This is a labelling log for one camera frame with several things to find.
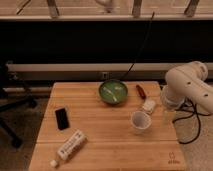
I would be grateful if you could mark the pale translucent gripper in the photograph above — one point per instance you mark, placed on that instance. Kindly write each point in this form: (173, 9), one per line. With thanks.
(168, 115)

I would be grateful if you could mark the black office chair base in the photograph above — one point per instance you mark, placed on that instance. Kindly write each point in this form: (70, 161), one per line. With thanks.
(5, 77)

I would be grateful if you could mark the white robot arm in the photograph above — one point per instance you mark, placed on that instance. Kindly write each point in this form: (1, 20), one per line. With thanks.
(186, 81)

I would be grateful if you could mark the white wall outlet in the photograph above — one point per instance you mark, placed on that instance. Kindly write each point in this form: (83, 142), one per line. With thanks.
(105, 75)

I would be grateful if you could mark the black smartphone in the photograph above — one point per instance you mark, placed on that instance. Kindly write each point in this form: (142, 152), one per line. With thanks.
(62, 119)

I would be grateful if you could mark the white tube with cap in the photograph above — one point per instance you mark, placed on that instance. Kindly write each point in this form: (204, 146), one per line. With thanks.
(68, 148)

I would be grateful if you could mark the green ceramic bowl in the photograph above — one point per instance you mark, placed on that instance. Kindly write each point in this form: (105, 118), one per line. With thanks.
(113, 91)

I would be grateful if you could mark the red marker pen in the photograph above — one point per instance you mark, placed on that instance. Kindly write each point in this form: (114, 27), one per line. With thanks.
(141, 92)

